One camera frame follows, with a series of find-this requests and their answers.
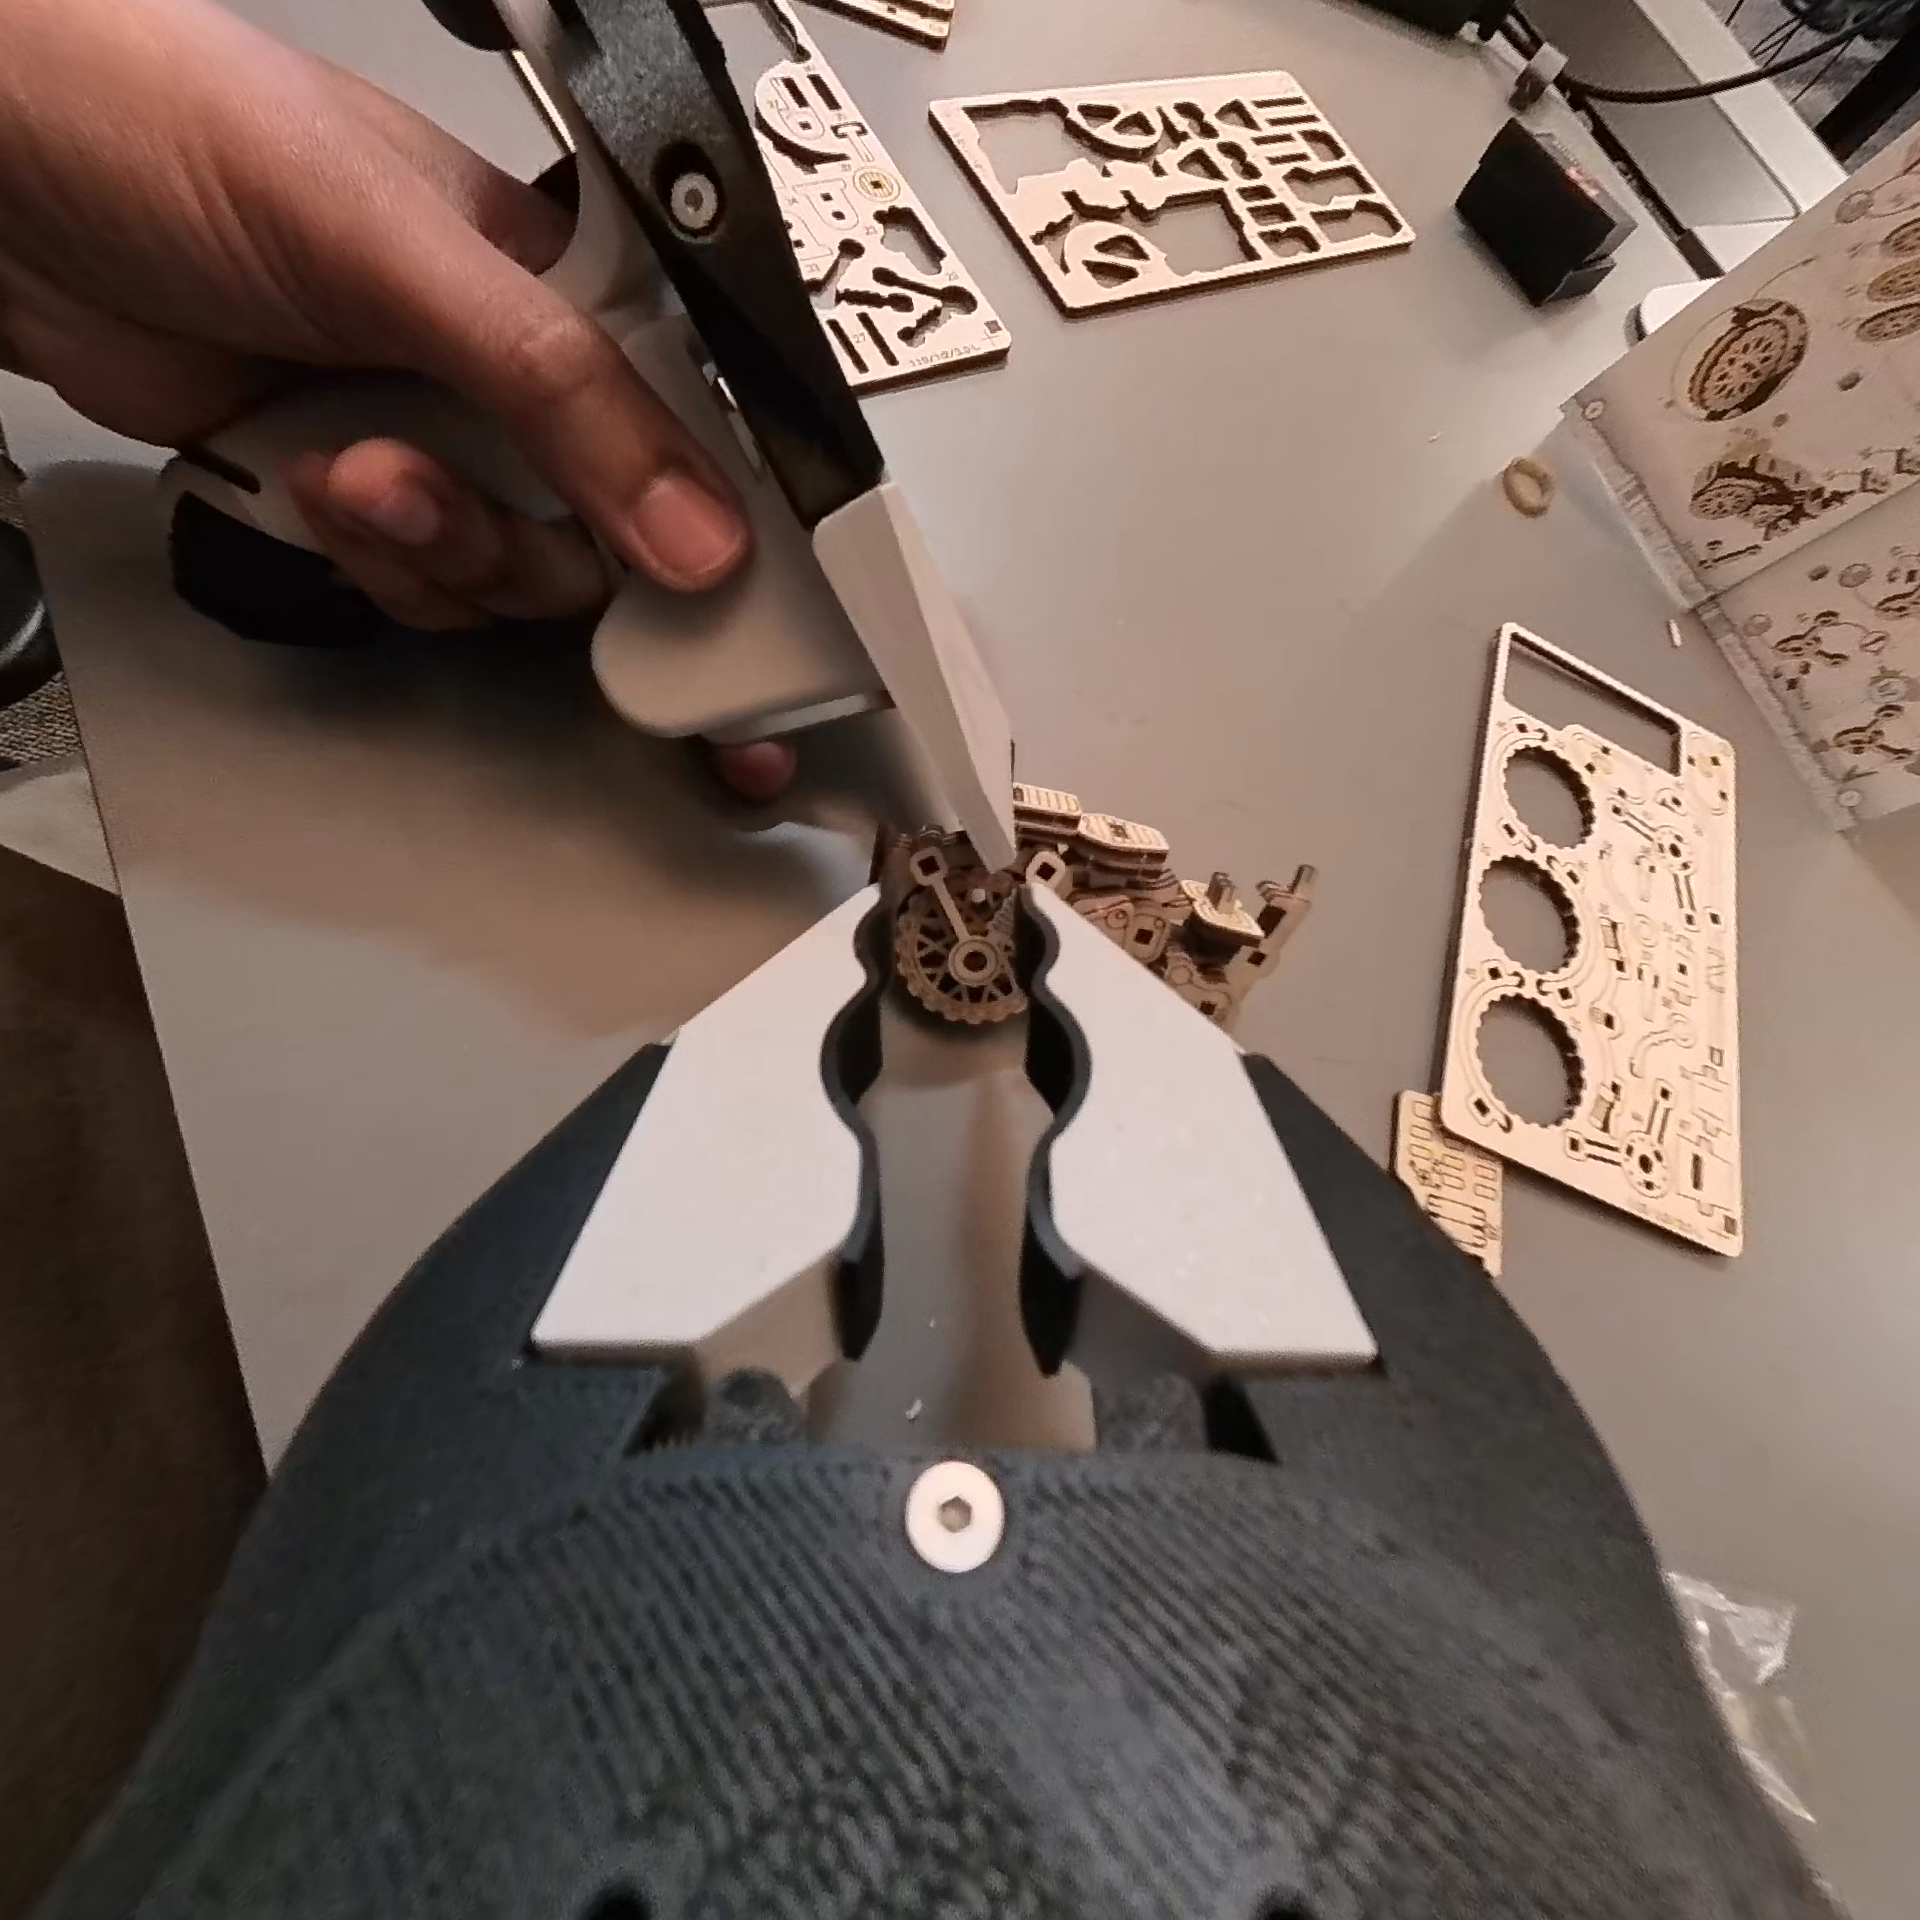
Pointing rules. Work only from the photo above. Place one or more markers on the small slotted wooden sheet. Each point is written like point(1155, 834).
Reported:
point(1448, 1184)

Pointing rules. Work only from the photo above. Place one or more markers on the white flat device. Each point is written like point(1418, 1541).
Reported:
point(1724, 149)

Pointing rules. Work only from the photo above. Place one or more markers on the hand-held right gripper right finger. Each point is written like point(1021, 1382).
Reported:
point(1201, 1200)

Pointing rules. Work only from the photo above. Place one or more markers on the person's left hand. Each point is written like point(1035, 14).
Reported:
point(253, 241)

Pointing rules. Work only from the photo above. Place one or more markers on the wooden puzzle sheet with wheels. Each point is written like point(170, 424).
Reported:
point(901, 324)

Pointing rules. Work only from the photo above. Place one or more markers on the clear plastic bag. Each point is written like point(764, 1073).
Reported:
point(1740, 1681)

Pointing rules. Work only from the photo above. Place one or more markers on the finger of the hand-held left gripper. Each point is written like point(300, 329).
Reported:
point(930, 676)

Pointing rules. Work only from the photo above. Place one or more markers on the wooden sheet three round holes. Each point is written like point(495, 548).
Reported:
point(1680, 960)

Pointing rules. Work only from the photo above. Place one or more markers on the paper instruction booklet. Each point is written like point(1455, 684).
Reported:
point(1799, 389)

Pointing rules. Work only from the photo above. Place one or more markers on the wooden puzzle sheet large cutouts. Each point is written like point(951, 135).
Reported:
point(1050, 225)

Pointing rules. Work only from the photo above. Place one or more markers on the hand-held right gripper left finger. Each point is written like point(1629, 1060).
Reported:
point(705, 1184)

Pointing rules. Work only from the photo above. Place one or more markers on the wooden mechanical model assembly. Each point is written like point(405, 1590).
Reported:
point(1109, 886)

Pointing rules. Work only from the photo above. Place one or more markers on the tan rubber band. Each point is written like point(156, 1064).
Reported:
point(1511, 488)

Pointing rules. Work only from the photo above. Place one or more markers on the black box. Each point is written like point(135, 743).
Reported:
point(1538, 218)

